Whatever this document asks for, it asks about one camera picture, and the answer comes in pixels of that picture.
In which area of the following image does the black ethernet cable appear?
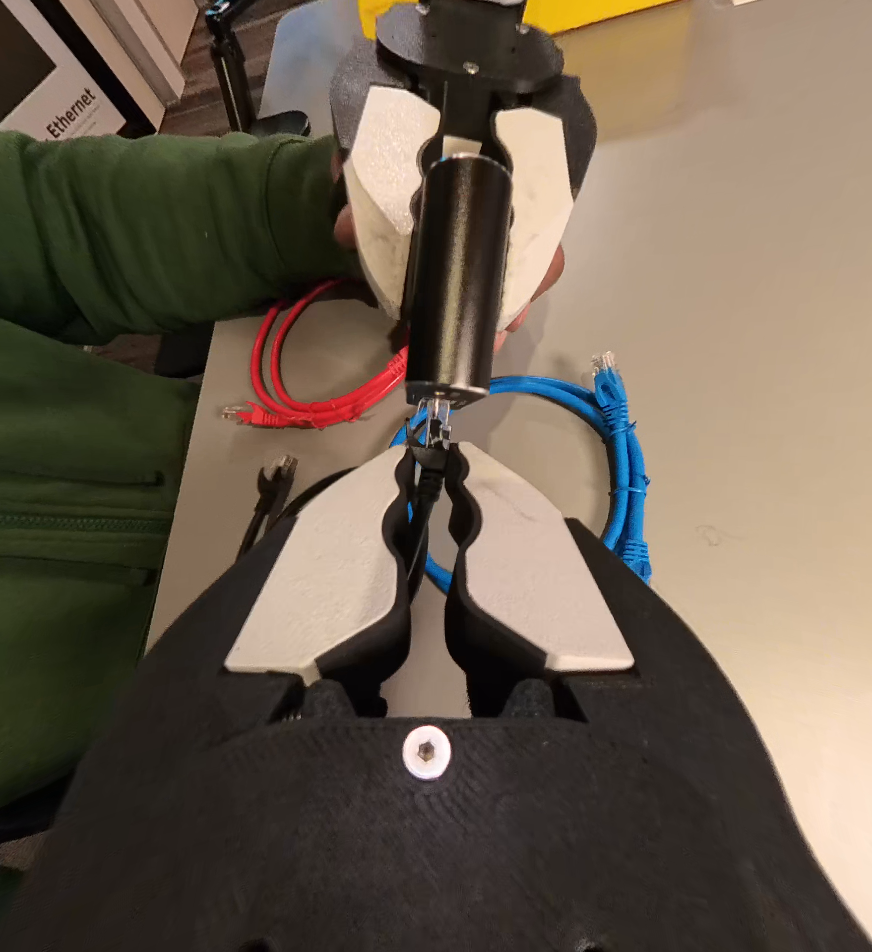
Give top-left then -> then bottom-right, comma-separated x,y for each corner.
236,399 -> 459,596

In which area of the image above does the black ethernet hub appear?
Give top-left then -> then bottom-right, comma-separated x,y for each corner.
404,154 -> 522,412

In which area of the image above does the yellow storage bin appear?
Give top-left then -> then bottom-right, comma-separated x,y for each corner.
359,0 -> 675,38

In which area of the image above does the blue ethernet cable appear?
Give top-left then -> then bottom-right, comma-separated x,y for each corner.
392,353 -> 657,596

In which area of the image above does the person's green jacket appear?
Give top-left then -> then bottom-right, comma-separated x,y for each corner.
0,298 -> 206,893

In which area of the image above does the white printed tag sign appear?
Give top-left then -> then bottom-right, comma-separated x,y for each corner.
0,0 -> 199,142

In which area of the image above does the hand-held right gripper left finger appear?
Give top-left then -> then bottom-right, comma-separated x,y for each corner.
225,450 -> 416,685

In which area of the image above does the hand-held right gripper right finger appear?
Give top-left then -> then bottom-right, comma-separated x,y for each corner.
445,441 -> 639,688

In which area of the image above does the person's left hand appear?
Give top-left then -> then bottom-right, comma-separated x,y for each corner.
496,246 -> 569,342

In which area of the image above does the red ethernet cable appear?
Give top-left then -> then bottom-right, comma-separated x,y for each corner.
221,277 -> 412,434

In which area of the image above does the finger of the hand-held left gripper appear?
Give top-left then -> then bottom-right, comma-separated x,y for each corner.
481,105 -> 578,334
341,84 -> 446,325

